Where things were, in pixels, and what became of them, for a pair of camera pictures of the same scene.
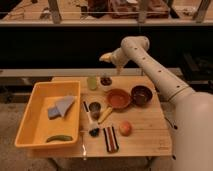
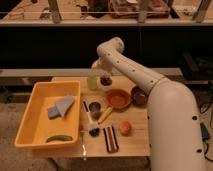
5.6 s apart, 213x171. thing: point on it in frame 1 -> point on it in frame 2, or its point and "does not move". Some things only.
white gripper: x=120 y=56 -> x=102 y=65
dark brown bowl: x=141 y=95 does not move
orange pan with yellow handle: x=117 y=98 does not move
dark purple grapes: x=106 y=81 does not move
